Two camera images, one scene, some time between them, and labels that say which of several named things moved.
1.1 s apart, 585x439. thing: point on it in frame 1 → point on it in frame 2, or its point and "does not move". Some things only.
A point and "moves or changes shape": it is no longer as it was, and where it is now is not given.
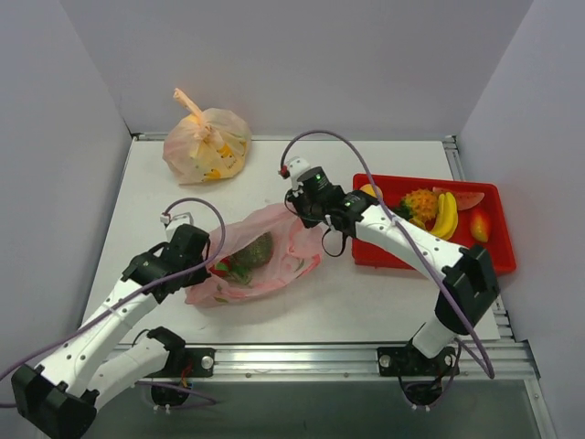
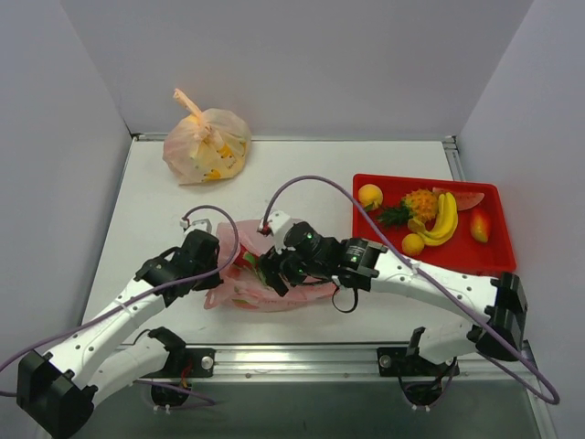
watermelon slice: (463, 199) does not move
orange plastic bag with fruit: (209, 144) does not move
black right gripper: (298, 201) → (272, 273)
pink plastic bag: (295, 249) moves or changes shape
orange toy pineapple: (419, 203) does not move
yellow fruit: (447, 217) does not move
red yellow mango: (480, 225) does not move
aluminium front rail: (506, 363) does not move
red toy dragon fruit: (221, 267) moves or changes shape
